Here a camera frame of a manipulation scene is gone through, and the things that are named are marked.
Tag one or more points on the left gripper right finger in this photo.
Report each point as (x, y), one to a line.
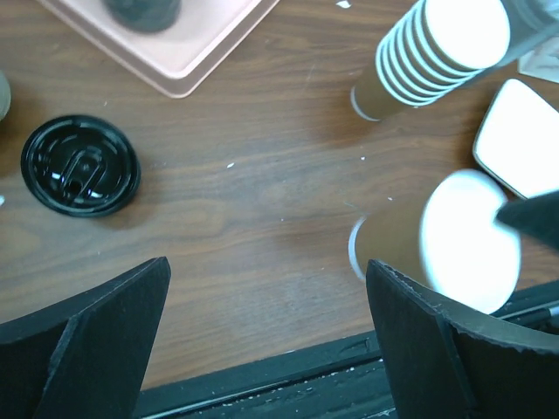
(446, 360)

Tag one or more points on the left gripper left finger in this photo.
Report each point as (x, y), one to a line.
(85, 356)

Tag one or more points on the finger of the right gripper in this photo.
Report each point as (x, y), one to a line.
(536, 217)

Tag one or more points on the brown paper coffee cup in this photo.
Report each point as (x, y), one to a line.
(447, 240)

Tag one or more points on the cream bear paper bag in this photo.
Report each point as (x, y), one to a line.
(542, 62)

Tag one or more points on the white rectangular tray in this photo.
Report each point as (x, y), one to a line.
(517, 142)

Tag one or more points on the stack of black lids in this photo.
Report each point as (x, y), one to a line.
(80, 165)

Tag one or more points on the grey straw holder cup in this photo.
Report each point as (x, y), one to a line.
(532, 22)

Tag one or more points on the stack of paper cups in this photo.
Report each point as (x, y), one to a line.
(436, 47)

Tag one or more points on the salmon pink tray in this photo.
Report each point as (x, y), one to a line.
(174, 61)

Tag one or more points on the dark green mug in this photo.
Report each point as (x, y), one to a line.
(146, 16)

